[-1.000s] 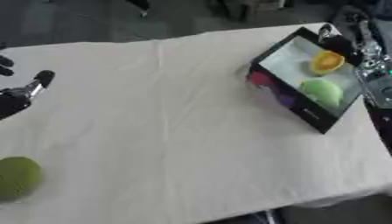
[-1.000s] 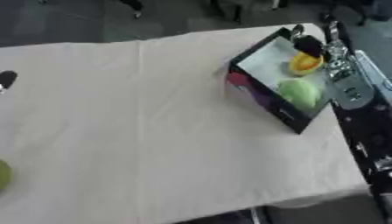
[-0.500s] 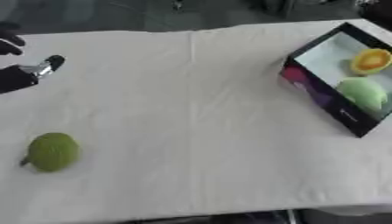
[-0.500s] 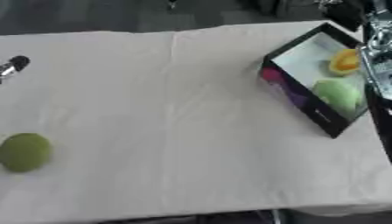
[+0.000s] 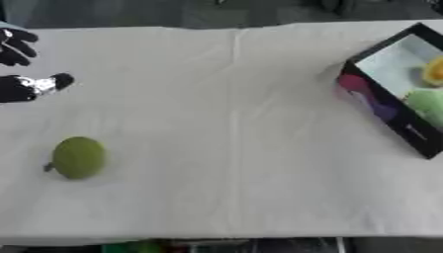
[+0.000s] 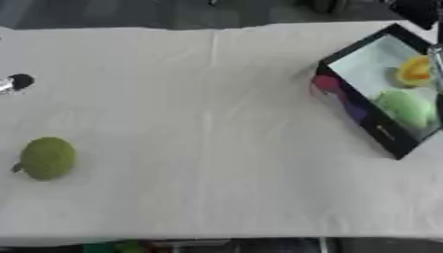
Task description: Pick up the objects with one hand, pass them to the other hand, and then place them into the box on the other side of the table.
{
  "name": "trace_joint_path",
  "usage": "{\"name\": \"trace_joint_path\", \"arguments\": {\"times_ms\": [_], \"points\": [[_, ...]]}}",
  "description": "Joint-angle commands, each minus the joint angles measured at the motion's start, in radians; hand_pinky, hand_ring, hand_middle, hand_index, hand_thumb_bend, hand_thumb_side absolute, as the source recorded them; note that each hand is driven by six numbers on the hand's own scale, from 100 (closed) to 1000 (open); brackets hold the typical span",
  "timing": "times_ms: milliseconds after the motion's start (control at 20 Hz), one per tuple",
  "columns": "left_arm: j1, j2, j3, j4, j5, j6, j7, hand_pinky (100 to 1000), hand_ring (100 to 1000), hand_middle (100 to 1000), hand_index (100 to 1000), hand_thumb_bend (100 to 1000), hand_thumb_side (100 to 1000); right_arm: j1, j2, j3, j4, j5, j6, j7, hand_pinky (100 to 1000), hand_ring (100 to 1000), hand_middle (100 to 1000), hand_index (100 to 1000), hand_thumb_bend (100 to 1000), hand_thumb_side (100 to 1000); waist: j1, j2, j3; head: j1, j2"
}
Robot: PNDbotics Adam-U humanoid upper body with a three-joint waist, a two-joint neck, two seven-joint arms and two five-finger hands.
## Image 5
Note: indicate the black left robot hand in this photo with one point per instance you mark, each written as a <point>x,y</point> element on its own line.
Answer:
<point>14,89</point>

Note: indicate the black box with white inside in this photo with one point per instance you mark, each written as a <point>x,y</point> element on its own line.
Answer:
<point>381,108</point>

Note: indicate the light green toy fruit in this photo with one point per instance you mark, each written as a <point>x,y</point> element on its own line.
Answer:
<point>428,104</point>

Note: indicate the yellow toy fruit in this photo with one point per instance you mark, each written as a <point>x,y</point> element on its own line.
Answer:
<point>434,73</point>

